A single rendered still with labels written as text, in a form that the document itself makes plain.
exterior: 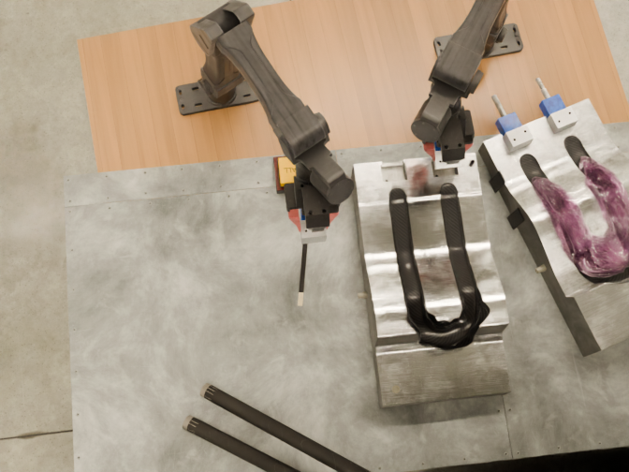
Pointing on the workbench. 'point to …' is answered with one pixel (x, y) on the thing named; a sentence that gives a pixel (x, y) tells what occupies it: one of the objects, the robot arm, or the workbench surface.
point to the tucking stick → (302, 274)
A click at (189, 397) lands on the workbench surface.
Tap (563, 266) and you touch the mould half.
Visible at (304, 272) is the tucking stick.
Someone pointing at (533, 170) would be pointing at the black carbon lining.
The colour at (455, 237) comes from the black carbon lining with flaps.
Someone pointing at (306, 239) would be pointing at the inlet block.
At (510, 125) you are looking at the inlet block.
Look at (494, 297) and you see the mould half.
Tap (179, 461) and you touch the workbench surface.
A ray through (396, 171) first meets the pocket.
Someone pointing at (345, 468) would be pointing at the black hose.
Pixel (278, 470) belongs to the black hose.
